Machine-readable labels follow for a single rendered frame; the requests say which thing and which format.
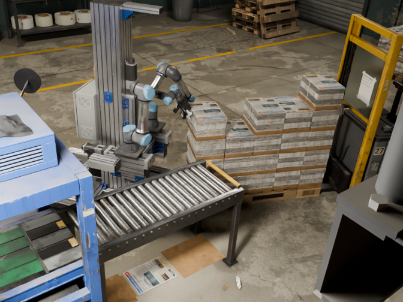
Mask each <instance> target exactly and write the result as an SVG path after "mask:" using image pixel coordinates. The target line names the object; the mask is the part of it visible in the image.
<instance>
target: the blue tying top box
mask: <svg viewBox="0 0 403 302"><path fill-rule="evenodd" d="M15 114H17V115H18V116H19V117H20V119H21V121H22V122H23V123H24V124H25V125H27V126H28V127H30V128H31V129H32V131H33V134H31V135H27V136H24V137H7V136H6V137H0V182H3V181H6V180H10V179H13V178H16V177H20V176H24V175H26V174H30V173H34V172H36V171H40V170H44V169H46V168H50V167H54V166H57V165H58V159H57V153H56V144H55V133H54V132H53V131H52V130H51V129H50V128H49V127H48V126H47V125H46V123H45V122H44V121H43V120H42V119H41V118H40V116H39V115H38V114H36V112H35V111H34V110H33V109H32V108H31V107H30V106H29V104H28V103H27V102H26V101H25V100H24V99H23V98H22V97H21V96H20V95H19V94H18V93H17V92H12V93H6V94H2V95H0V115H1V116H2V115H6V116H11V115H15Z"/></svg>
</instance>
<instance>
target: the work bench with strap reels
mask: <svg viewBox="0 0 403 302"><path fill-rule="evenodd" d="M9 1H10V2H12V6H13V13H14V16H12V17H11V23H12V24H10V20H9V16H8V9H7V2H6V0H3V4H4V11H5V18H6V22H7V29H8V36H9V37H8V38H9V39H10V38H13V37H12V34H11V30H12V31H13V32H14V33H15V34H16V35H17V40H18V44H19V45H18V47H23V46H22V42H21V37H20V36H21V35H30V34H39V33H45V32H54V31H63V30H68V29H77V28H92V27H91V11H90V6H89V0H86V6H87V10H86V9H81V10H75V11H74V12H70V11H60V12H57V13H55V19H53V20H52V15H51V14H48V13H39V14H36V15H35V22H33V17H32V16H30V15H25V14H20V15H17V10H16V3H23V2H37V1H45V0H9Z"/></svg>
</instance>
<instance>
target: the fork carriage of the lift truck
mask: <svg viewBox="0 0 403 302"><path fill-rule="evenodd" d="M324 178H325V179H326V180H327V182H328V183H331V184H332V186H333V187H334V190H335V191H336V192H337V193H338V194H340V193H341V192H344V191H346V189H347V185H348V181H349V178H350V173H349V172H348V171H347V170H346V169H345V168H344V167H343V166H342V164H341V163H340V162H339V161H338V160H337V159H336V158H335V157H334V156H333V155H332V154H331V153H330V152H329V159H328V161H327V166H326V172H325V173H324Z"/></svg>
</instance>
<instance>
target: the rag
mask: <svg viewBox="0 0 403 302"><path fill-rule="evenodd" d="M31 134H33V131H32V129H31V128H30V127H28V126H27V125H25V124H24V123H23V122H22V121H21V119H20V117H19V116H18V115H17V114H15V115H11V116H6V115H2V116H1V115H0V137H6V136H7V137H24V136H27V135H31Z"/></svg>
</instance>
